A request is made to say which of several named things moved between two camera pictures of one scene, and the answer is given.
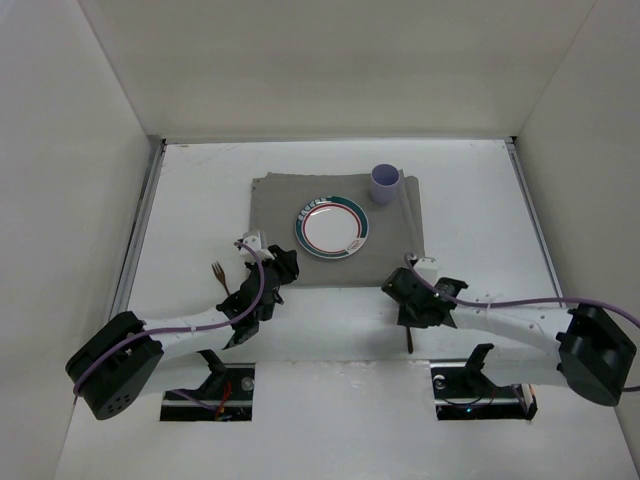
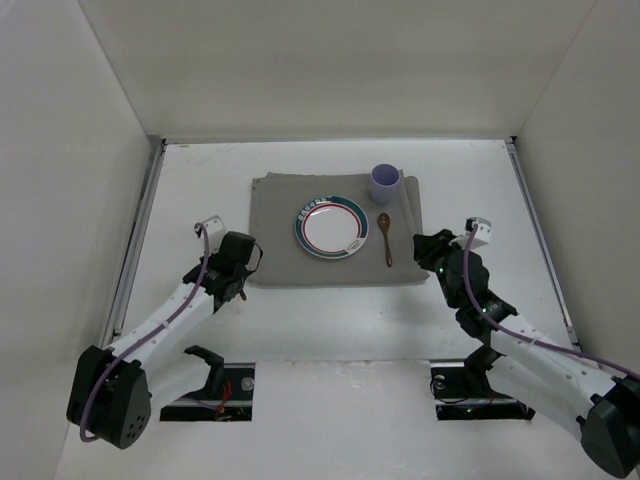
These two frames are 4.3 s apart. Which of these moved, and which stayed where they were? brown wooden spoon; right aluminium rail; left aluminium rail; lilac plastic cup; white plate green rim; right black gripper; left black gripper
Moved: brown wooden spoon; right black gripper; left black gripper
Stayed: lilac plastic cup; right aluminium rail; left aluminium rail; white plate green rim
